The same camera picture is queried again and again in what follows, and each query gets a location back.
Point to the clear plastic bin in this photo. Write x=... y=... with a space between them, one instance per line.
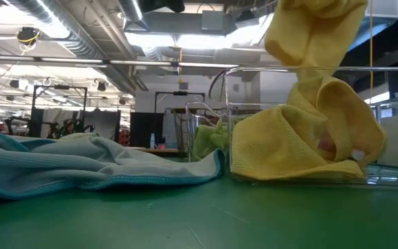
x=392 y=173
x=189 y=131

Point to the black robot arms with lights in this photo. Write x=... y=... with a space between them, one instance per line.
x=69 y=128

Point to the lime green microfiber towel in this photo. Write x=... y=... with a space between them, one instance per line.
x=207 y=140

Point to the long ceiling light rail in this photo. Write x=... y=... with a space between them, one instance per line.
x=81 y=60

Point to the black ceiling lamp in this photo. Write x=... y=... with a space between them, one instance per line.
x=27 y=35

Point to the tall black metal frame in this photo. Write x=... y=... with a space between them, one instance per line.
x=34 y=110

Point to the black panel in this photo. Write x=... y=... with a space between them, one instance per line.
x=145 y=129

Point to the white spray bottle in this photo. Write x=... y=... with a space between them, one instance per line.
x=152 y=141

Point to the yellow ribbed microfiber towel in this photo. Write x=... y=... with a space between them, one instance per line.
x=289 y=145

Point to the low black metal frame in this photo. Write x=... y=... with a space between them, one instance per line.
x=180 y=93

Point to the light blue teal-edged towel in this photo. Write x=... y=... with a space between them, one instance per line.
x=116 y=162

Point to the white ceiling box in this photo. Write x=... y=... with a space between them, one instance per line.
x=385 y=8

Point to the wooden table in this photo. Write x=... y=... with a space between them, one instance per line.
x=157 y=150

